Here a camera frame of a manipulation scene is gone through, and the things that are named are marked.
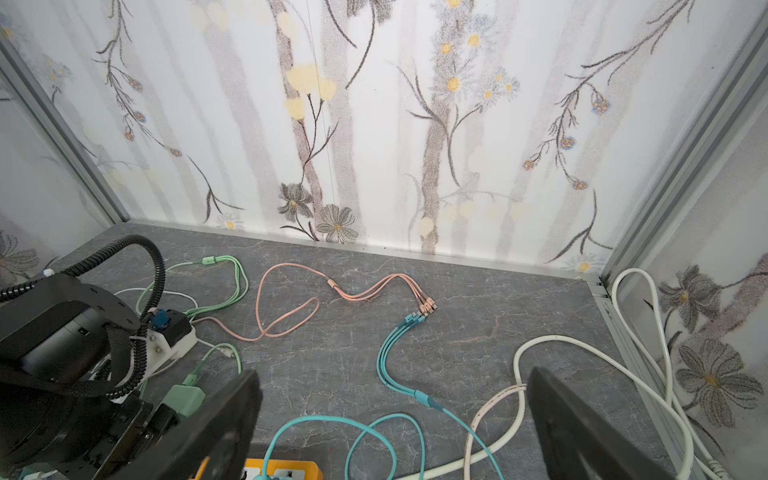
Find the green charger plug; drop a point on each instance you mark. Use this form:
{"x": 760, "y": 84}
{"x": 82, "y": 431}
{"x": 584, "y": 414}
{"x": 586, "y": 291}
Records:
{"x": 184, "y": 400}

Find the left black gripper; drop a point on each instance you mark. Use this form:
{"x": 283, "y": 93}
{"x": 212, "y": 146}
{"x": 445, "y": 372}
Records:
{"x": 100, "y": 437}

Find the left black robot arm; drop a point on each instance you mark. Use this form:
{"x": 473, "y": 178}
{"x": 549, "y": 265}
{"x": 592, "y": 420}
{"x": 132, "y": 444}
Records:
{"x": 72, "y": 355}

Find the orange power strip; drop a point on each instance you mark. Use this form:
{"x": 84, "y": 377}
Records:
{"x": 280, "y": 469}

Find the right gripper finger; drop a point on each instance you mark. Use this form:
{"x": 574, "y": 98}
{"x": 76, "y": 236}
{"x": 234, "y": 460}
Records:
{"x": 575, "y": 441}

